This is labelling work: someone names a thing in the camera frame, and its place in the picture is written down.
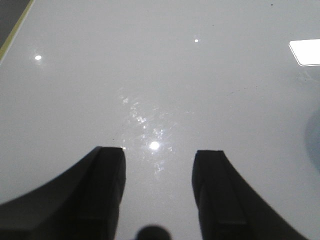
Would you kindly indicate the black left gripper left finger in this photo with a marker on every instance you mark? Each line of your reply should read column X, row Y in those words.
column 82, row 203

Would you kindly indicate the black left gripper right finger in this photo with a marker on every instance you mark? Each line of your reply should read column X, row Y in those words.
column 228, row 207

